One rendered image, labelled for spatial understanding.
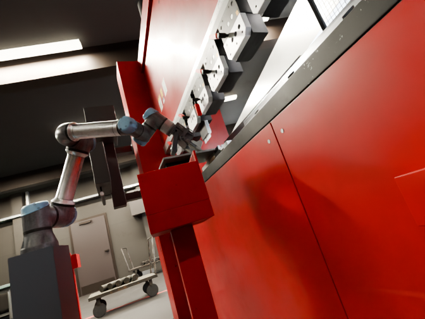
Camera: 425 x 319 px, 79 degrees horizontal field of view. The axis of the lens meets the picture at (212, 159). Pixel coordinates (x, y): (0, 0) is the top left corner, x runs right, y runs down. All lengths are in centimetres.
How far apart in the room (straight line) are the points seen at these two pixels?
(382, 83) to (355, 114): 6
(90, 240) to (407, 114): 893
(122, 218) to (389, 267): 864
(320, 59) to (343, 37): 5
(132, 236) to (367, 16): 865
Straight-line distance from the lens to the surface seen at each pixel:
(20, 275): 144
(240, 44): 96
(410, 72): 44
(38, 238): 145
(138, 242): 884
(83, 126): 140
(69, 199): 158
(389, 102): 46
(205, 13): 122
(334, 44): 52
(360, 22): 49
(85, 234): 915
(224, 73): 107
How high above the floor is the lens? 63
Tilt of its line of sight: 15 degrees up
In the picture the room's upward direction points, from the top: 18 degrees counter-clockwise
